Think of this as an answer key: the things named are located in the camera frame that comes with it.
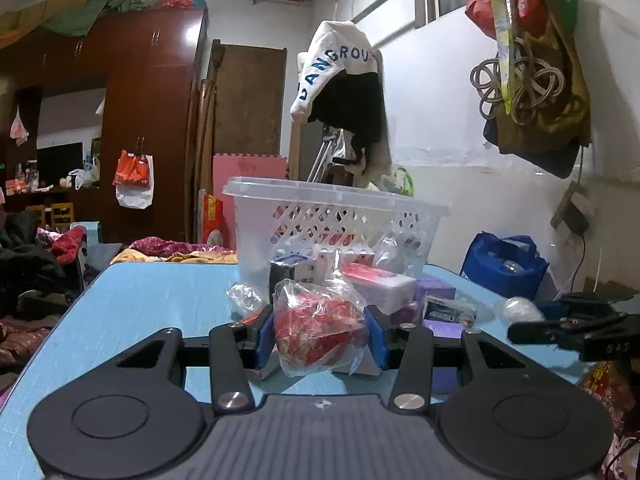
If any red item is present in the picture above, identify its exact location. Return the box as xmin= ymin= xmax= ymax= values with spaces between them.
xmin=273 ymin=276 xmax=369 ymax=377

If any clear plastic basket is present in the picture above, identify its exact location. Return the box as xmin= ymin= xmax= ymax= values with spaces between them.
xmin=224 ymin=178 xmax=449 ymax=287

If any pink white box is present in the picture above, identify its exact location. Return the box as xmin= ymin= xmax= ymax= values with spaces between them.
xmin=341 ymin=263 xmax=416 ymax=315

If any purple box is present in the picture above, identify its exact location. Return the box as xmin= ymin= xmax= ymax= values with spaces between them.
xmin=413 ymin=275 xmax=457 ymax=306

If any blue fabric bag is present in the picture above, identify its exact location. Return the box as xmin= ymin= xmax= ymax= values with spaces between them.
xmin=461 ymin=232 xmax=549 ymax=300

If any yellow blanket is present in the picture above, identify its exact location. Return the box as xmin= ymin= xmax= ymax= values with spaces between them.
xmin=111 ymin=248 xmax=238 ymax=264

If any green white shopping bag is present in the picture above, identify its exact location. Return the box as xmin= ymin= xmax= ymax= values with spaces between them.
xmin=378 ymin=166 xmax=414 ymax=197

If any pink foam mat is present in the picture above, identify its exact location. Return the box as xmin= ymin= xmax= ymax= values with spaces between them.
xmin=213 ymin=154 xmax=288 ymax=250

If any orange white shopping bag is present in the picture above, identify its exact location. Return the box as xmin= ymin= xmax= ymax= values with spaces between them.
xmin=113 ymin=150 xmax=154 ymax=210

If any hanging brown bag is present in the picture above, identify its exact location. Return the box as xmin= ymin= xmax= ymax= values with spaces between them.
xmin=470 ymin=0 xmax=591 ymax=179

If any brown wooden door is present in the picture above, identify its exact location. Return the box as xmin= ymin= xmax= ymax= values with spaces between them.
xmin=207 ymin=39 xmax=288 ymax=156

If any white hooded garment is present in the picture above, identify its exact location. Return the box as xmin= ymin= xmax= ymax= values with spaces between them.
xmin=290 ymin=21 xmax=392 ymax=181

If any dark red wooden wardrobe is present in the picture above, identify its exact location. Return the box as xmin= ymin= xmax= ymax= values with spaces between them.
xmin=1 ymin=8 xmax=206 ymax=243

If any red hanging bag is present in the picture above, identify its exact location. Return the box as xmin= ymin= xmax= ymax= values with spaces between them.
xmin=465 ymin=0 xmax=549 ymax=39

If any coiled beige rope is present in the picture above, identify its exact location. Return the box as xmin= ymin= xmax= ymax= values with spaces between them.
xmin=470 ymin=39 xmax=566 ymax=126

